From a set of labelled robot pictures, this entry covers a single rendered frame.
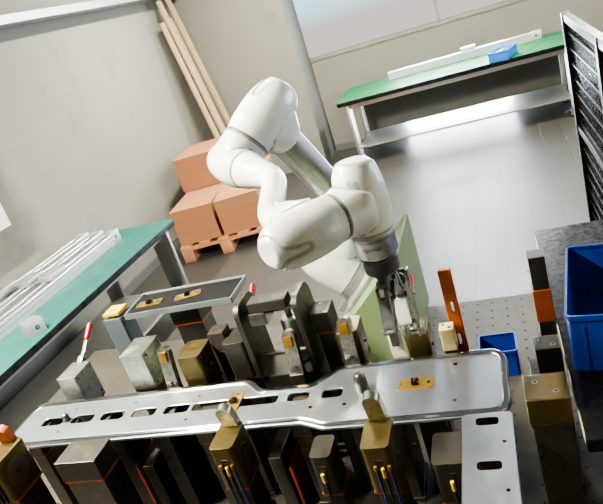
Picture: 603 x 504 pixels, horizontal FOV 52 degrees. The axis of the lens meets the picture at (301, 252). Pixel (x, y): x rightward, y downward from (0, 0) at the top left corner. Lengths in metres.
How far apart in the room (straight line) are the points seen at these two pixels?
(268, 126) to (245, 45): 5.79
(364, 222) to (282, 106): 0.59
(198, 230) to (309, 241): 4.58
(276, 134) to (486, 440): 0.94
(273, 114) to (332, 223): 0.60
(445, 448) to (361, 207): 0.51
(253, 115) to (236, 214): 3.90
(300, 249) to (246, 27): 6.37
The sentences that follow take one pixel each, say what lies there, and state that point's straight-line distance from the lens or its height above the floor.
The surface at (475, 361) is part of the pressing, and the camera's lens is 1.49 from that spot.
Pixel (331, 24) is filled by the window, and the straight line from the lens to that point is 7.69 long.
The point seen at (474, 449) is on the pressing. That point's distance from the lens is 1.27.
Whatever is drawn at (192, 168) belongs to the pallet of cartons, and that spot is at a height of 0.71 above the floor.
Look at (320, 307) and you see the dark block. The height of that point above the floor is 1.12.
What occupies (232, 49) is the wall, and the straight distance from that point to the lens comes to 7.50.
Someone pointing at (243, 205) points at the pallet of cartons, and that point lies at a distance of 5.50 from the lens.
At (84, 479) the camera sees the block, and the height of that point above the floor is 0.98.
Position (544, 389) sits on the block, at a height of 1.06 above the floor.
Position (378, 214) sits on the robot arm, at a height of 1.44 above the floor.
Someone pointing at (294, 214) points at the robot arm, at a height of 1.51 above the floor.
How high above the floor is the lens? 1.85
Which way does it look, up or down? 21 degrees down
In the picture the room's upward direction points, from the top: 19 degrees counter-clockwise
